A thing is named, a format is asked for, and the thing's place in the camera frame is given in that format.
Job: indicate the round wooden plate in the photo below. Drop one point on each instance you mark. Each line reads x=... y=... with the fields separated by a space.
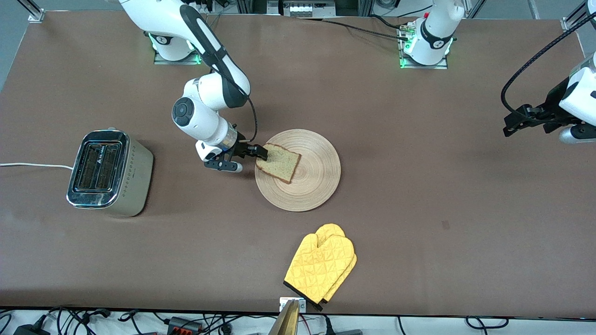
x=316 y=181

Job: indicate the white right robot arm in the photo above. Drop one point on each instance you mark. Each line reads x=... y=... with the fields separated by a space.
x=209 y=93

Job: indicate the yellow quilted oven mitt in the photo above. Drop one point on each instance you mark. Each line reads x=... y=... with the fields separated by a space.
x=351 y=263
x=319 y=265

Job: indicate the silver two-slot toaster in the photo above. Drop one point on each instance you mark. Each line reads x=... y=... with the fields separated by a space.
x=132 y=181

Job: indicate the black and red connector block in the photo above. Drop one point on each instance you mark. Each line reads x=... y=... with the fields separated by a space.
x=184 y=324

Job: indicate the brass coloured angled bar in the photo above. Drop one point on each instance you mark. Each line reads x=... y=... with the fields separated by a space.
x=286 y=321

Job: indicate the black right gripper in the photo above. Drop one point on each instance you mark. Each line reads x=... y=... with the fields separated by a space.
x=241 y=149

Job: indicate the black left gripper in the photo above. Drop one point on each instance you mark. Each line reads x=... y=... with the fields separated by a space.
x=548 y=110

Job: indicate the black power adapter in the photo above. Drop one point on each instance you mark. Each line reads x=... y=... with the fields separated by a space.
x=30 y=330

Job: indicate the slice of brown-crust bread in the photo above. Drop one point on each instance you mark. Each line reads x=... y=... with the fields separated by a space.
x=281 y=163

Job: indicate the aluminium frame post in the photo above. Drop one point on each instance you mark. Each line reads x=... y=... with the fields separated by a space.
x=575 y=18
x=32 y=11

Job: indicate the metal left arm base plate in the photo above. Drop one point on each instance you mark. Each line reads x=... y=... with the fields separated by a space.
x=442 y=65

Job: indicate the white metal edge bracket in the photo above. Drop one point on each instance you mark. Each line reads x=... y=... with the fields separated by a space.
x=302 y=304

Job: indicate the grey power strip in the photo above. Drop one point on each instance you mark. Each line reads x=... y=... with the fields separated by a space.
x=307 y=8

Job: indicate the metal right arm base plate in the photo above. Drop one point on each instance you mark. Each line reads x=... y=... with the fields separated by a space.
x=160 y=59

